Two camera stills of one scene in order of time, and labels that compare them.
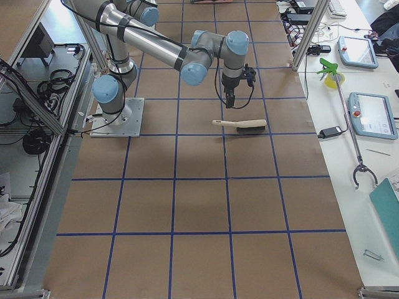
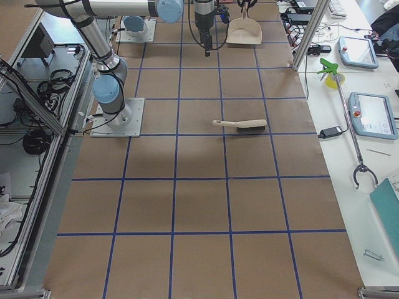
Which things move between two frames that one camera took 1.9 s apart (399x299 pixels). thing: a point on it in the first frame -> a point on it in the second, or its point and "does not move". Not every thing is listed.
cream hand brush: x=247 y=126 does not move
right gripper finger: x=228 y=98 -> x=207 y=48
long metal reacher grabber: x=332 y=67 does not move
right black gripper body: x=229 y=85 -> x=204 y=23
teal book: x=386 y=204 does not move
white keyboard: x=336 y=10 does not move
